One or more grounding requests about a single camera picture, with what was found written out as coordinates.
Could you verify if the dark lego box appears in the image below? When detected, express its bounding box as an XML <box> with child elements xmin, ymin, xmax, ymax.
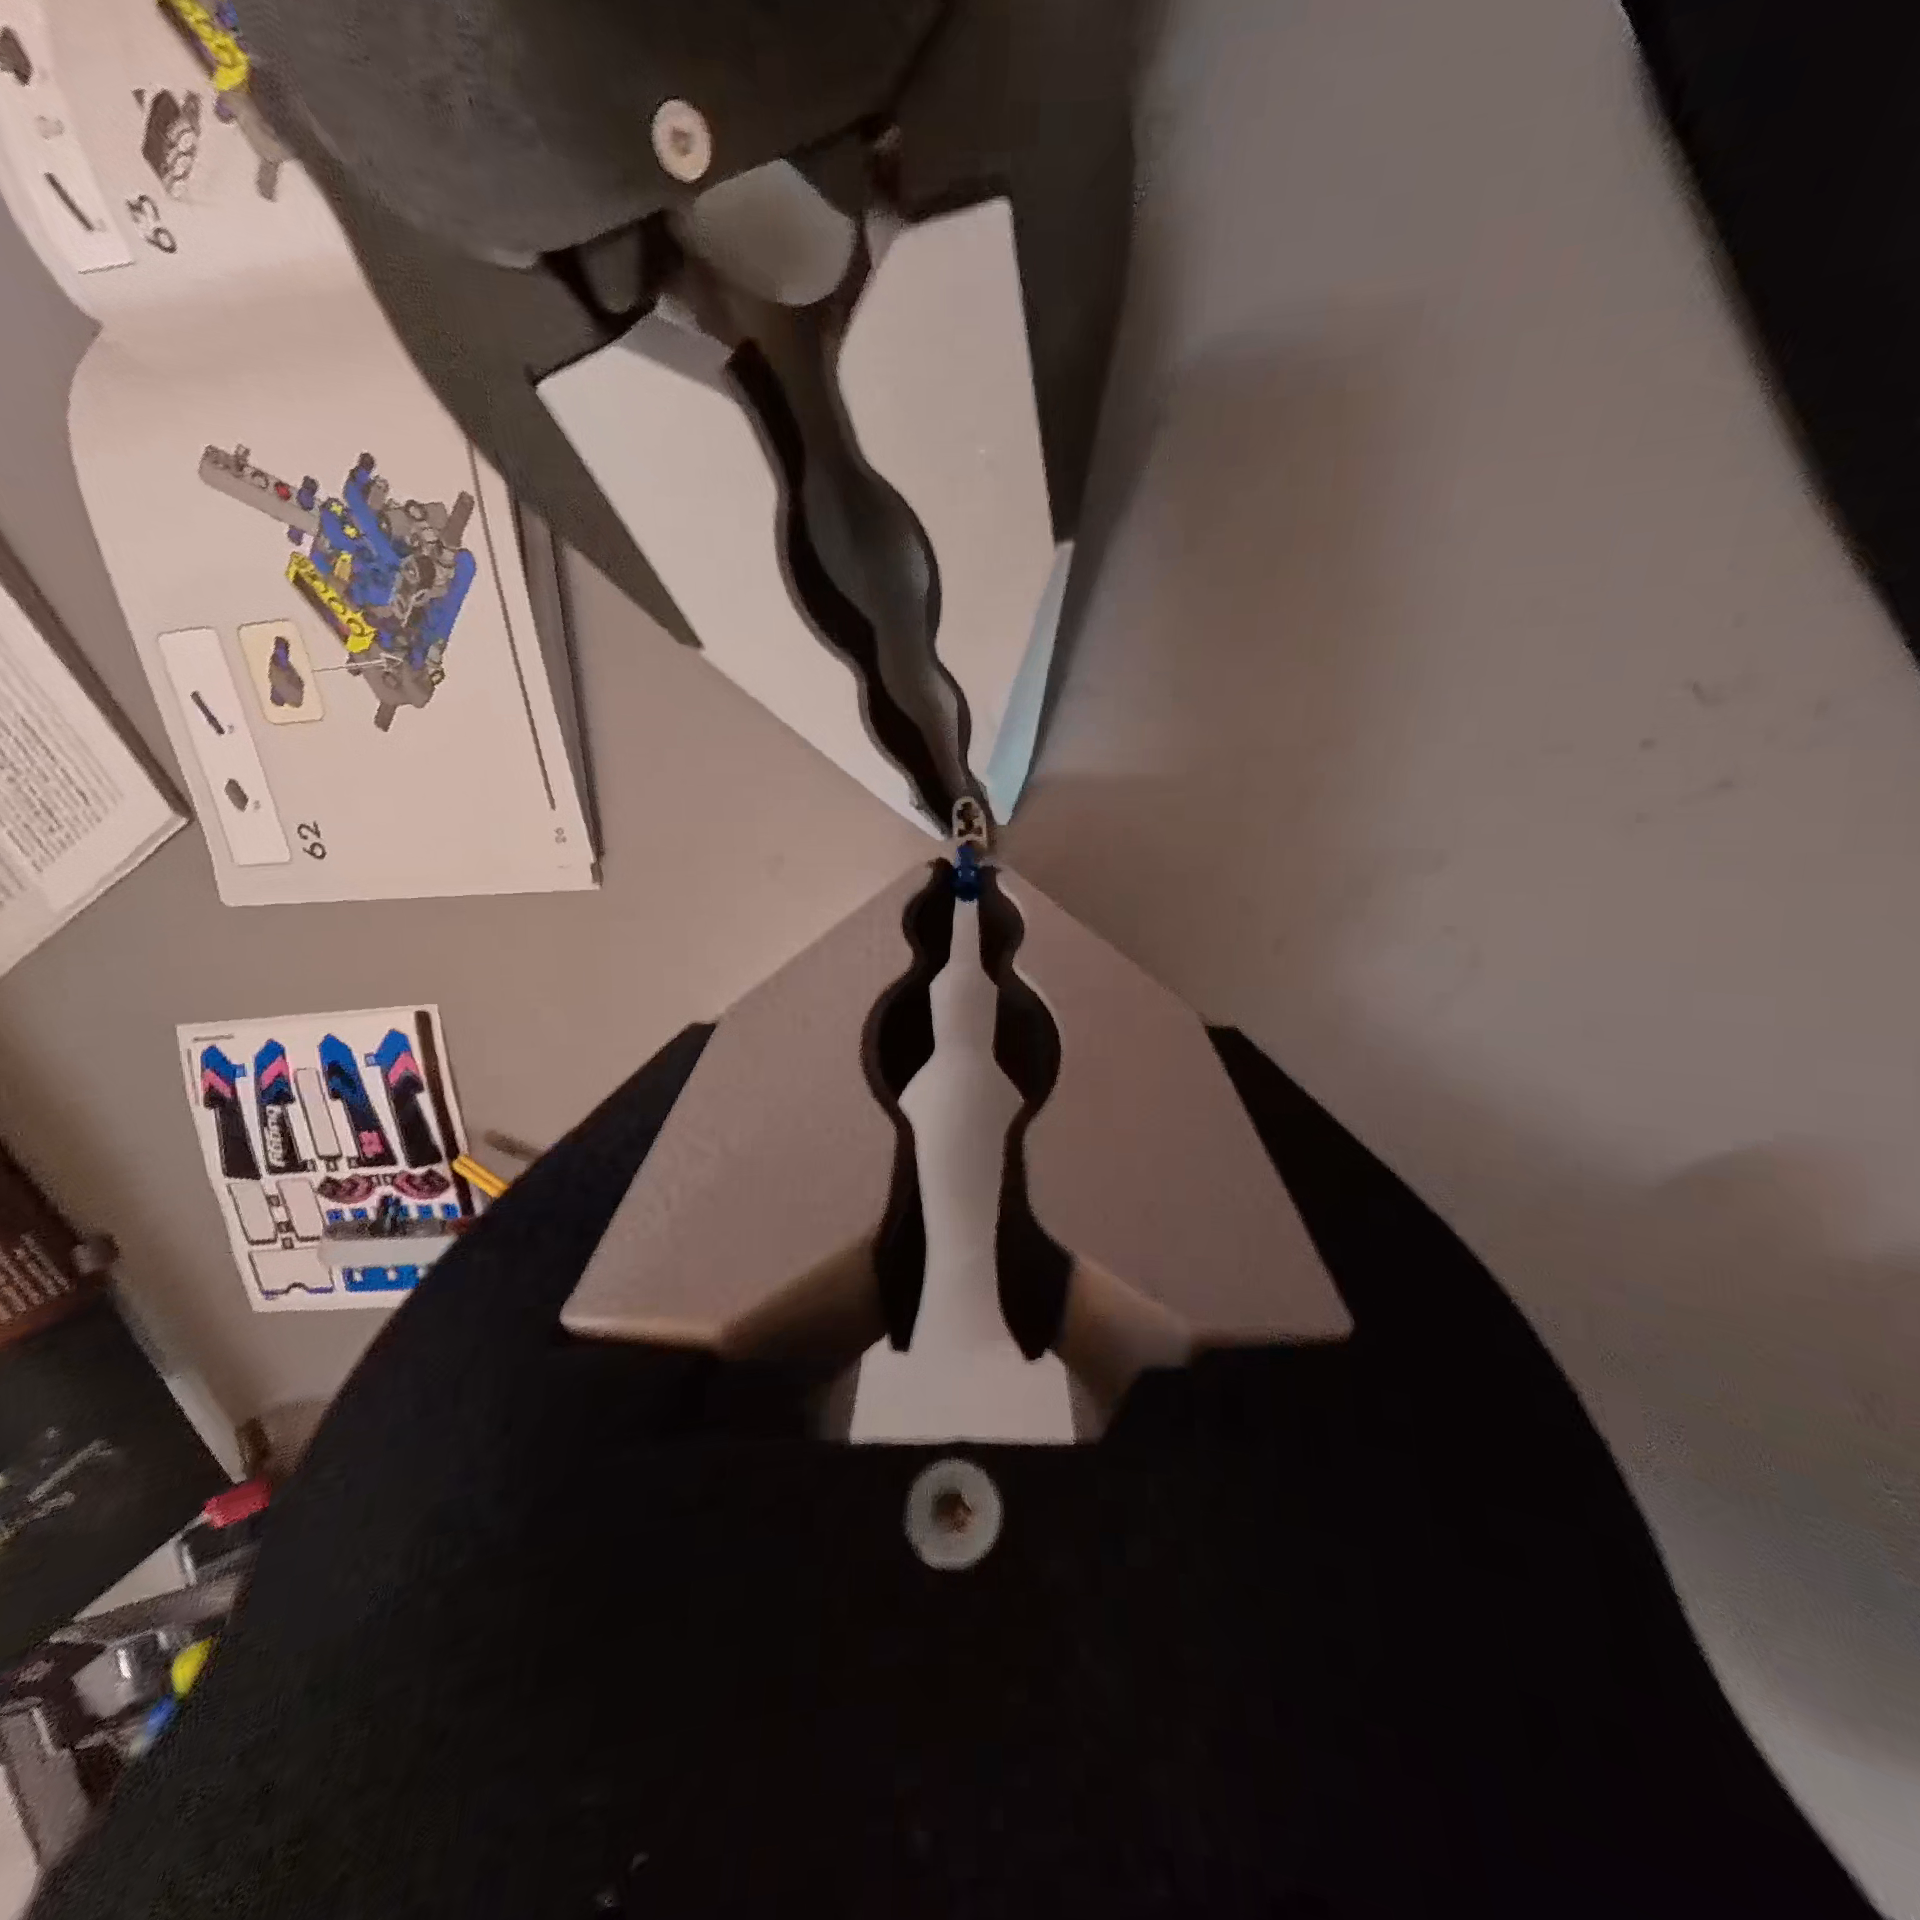
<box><xmin>0</xmin><ymin>1145</ymin><xmax>243</xmax><ymax>1667</ymax></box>

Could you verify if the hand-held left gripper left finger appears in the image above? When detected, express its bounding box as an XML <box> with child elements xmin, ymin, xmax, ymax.
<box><xmin>559</xmin><ymin>860</ymin><xmax>963</xmax><ymax>1403</ymax></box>

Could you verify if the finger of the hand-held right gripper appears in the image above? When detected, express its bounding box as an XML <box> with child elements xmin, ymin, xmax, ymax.
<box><xmin>683</xmin><ymin>156</ymin><xmax>1080</xmax><ymax>824</ymax></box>
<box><xmin>537</xmin><ymin>305</ymin><xmax>970</xmax><ymax>830</ymax></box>

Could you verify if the lego sticker sheet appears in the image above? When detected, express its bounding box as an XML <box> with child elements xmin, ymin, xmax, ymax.
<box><xmin>176</xmin><ymin>1005</ymin><xmax>488</xmax><ymax>1314</ymax></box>

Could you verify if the white printed leaflet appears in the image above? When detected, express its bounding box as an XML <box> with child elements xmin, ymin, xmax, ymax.
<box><xmin>0</xmin><ymin>584</ymin><xmax>192</xmax><ymax>976</ymax></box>

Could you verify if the open lego instruction booklet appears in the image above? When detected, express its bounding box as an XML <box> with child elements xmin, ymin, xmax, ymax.
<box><xmin>0</xmin><ymin>0</ymin><xmax>606</xmax><ymax>907</ymax></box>

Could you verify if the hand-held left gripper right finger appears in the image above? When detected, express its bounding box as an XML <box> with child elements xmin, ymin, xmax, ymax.
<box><xmin>972</xmin><ymin>866</ymin><xmax>1358</xmax><ymax>1418</ymax></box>

